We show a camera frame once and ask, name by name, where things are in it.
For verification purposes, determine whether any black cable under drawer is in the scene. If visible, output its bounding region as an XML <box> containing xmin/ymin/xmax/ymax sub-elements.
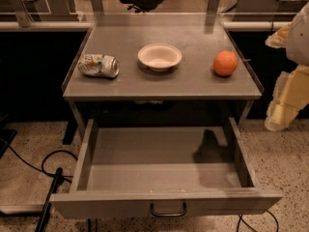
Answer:
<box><xmin>236</xmin><ymin>210</ymin><xmax>280</xmax><ymax>232</ymax></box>

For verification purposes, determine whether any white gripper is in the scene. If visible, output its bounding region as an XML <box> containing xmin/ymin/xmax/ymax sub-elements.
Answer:
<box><xmin>265</xmin><ymin>2</ymin><xmax>309</xmax><ymax>131</ymax></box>

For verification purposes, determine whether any white paper bowl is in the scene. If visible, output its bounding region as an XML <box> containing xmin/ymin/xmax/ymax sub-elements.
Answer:
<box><xmin>137</xmin><ymin>43</ymin><xmax>183</xmax><ymax>72</ymax></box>

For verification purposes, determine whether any black floor cable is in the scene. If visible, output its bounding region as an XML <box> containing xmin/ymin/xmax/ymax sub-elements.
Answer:
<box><xmin>0</xmin><ymin>138</ymin><xmax>79</xmax><ymax>183</ymax></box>

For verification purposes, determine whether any grey cabinet table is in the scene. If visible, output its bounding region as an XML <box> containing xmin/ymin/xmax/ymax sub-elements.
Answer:
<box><xmin>63</xmin><ymin>14</ymin><xmax>263</xmax><ymax>132</ymax></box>

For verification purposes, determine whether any crushed soda can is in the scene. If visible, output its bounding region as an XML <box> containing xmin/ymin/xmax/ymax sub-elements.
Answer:
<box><xmin>77</xmin><ymin>54</ymin><xmax>120</xmax><ymax>78</ymax></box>

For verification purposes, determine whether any open grey top drawer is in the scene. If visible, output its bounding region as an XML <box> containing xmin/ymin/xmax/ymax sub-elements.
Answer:
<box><xmin>51</xmin><ymin>120</ymin><xmax>282</xmax><ymax>218</ymax></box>

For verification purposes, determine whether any black pole on floor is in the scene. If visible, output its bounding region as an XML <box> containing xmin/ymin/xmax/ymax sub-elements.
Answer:
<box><xmin>35</xmin><ymin>167</ymin><xmax>63</xmax><ymax>232</ymax></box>

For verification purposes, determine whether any black drawer handle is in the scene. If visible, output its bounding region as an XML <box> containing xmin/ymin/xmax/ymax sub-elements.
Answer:
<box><xmin>150</xmin><ymin>202</ymin><xmax>187</xmax><ymax>218</ymax></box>

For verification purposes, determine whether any orange fruit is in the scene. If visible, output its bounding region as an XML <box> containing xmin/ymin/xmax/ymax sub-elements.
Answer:
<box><xmin>212</xmin><ymin>50</ymin><xmax>239</xmax><ymax>76</ymax></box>

